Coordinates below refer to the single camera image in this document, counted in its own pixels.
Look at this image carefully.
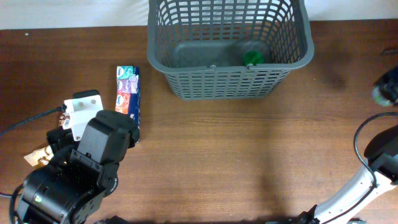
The brown crumpled snack bag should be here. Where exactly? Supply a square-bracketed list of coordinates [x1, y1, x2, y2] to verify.
[24, 112, 74, 168]

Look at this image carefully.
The silver tin can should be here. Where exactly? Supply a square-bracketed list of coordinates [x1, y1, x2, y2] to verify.
[372, 86, 393, 106]

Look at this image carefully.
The green capped jar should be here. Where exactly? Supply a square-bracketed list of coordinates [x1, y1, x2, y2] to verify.
[243, 50, 265, 67]

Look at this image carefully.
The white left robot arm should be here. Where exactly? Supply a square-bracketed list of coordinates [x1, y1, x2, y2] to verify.
[9, 110, 139, 223]

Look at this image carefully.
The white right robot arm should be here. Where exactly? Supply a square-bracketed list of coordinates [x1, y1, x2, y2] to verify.
[294, 111, 397, 223]

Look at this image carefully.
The Kleenex tissue multipack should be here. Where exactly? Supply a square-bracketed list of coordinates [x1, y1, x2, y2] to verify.
[115, 65, 141, 129]

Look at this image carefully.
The grey plastic basket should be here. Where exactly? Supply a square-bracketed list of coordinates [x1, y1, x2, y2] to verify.
[147, 0, 315, 100]

